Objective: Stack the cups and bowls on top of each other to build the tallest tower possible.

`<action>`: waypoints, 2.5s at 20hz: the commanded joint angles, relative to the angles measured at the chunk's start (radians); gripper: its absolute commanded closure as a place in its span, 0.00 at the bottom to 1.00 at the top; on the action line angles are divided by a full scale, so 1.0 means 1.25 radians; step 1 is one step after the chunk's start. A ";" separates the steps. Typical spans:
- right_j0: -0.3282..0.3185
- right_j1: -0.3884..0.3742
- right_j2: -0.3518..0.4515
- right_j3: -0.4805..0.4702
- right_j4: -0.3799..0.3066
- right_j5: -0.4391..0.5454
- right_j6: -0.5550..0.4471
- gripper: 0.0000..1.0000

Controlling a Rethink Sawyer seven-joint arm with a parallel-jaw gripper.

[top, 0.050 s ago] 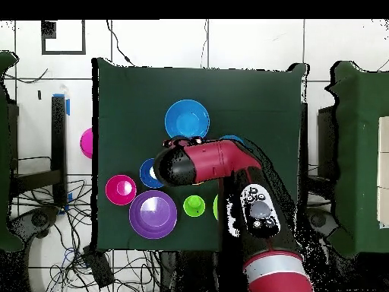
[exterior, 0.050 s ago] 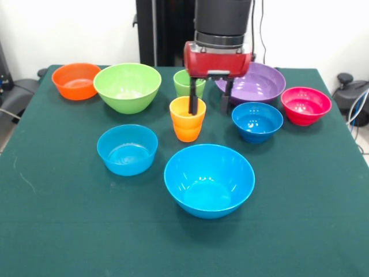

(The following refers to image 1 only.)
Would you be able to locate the small light blue bowl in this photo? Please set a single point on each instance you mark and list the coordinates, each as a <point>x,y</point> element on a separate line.
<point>232,138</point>

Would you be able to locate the neighbouring green table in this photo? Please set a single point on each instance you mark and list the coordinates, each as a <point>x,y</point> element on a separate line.
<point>4,152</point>
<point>358,152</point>

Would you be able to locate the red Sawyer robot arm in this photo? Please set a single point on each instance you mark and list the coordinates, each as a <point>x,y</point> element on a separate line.
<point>218,161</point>

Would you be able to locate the black square frame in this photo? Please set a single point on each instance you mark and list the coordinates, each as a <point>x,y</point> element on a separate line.
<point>83,36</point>

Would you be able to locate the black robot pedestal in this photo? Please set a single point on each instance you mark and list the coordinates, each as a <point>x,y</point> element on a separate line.
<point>194,273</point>

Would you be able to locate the green cup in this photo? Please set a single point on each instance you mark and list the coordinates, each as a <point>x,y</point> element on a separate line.
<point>194,206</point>

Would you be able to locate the black power strip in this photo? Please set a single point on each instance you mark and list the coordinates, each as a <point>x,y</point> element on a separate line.
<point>98,267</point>

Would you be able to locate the large purple bowl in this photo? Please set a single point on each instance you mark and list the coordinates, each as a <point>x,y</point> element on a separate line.
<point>152,216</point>

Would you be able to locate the small dark blue bowl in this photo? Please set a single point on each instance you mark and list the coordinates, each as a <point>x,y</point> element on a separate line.
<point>146,176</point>

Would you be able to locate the white box stack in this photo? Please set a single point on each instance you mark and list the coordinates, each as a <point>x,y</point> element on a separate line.
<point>384,170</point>

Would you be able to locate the black pedestal leg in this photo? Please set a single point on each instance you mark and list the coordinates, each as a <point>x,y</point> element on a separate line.
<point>317,219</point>
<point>33,220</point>

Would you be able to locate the magenta bowl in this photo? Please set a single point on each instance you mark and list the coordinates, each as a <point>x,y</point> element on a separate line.
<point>87,143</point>

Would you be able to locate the large light blue bowl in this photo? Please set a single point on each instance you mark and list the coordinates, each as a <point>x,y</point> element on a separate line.
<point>187,120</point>

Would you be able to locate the dark green table cloth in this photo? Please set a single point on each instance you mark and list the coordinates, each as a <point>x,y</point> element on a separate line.
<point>136,91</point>

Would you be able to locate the small pink bowl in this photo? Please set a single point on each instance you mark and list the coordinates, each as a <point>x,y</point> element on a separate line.
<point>121,190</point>

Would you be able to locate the large green bowl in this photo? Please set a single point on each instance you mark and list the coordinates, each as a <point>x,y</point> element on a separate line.
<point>215,206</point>

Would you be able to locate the black metal stand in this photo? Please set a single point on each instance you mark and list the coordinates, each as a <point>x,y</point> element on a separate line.
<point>58,137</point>

